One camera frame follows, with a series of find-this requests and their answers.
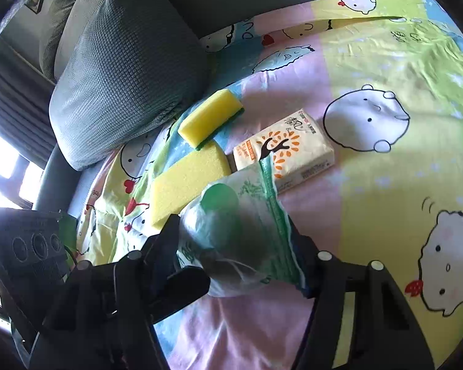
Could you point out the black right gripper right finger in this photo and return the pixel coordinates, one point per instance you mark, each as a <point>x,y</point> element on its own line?
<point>360,318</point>

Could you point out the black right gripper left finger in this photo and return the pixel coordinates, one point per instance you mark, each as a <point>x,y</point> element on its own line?
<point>104,316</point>

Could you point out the large yellow sponge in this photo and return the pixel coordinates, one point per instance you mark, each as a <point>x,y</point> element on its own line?
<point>184,181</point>

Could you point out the clear green-printed plastic bag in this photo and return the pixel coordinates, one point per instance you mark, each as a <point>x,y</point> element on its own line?
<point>238,232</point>

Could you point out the orange tree tissue pack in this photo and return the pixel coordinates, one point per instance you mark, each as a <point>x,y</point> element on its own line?
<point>296,147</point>

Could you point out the yellow green sponge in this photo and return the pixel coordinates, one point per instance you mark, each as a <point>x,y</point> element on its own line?
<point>204,122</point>

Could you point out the green storage box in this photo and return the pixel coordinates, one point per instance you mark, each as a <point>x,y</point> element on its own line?
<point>68,233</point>

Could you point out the dark grey curtain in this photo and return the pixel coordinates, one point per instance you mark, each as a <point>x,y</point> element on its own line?
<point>24,107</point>

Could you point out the grey throw pillow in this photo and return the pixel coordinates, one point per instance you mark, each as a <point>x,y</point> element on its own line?
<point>136,64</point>

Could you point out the colourful cartoon bed sheet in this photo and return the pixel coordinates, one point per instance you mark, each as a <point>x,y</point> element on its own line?
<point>388,76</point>

